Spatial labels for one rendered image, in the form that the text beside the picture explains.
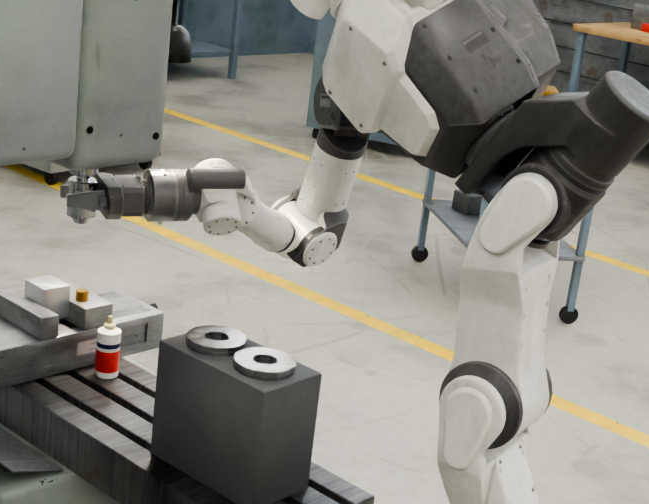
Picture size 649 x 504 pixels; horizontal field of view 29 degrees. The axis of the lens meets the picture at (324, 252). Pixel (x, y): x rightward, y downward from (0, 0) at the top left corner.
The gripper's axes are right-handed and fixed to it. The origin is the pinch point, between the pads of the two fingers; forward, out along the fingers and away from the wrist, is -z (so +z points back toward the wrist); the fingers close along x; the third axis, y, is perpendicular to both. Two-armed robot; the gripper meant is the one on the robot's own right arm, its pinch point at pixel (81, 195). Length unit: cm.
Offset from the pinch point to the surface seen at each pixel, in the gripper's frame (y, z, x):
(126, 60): -24.2, 3.8, 9.4
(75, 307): 21.2, 0.7, -4.2
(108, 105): -17.4, 1.1, 10.6
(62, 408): 31.5, -4.4, 13.5
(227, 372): 13.1, 12.2, 43.3
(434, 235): 127, 261, -351
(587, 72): 87, 528, -624
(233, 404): 17, 13, 45
